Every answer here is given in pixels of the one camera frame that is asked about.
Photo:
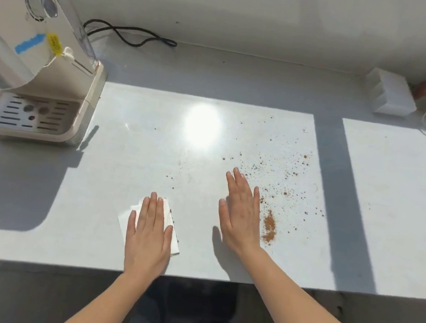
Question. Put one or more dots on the person's right hand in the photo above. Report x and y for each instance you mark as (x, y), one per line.
(240, 222)

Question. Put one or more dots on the person's left hand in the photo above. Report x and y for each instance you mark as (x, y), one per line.
(148, 245)

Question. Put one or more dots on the white tissue sheet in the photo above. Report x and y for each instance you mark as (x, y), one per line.
(175, 245)

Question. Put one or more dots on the coffee grounds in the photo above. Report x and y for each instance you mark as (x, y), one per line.
(269, 226)

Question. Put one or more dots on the person's left forearm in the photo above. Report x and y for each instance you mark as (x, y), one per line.
(105, 310)

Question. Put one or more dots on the person's right forearm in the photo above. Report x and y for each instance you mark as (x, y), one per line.
(313, 319)

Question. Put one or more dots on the white countertop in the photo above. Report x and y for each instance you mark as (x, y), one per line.
(390, 192)

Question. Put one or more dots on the black trash bin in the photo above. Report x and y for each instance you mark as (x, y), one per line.
(197, 303)

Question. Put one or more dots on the white plastic organizer box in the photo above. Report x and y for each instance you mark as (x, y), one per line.
(392, 93)

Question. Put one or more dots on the yellow hang tag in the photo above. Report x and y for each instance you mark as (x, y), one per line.
(54, 43)

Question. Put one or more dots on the small red brown jar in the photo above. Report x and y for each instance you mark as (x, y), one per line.
(424, 89)

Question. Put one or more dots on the cream steel coffee machine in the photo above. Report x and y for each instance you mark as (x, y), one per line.
(15, 21)

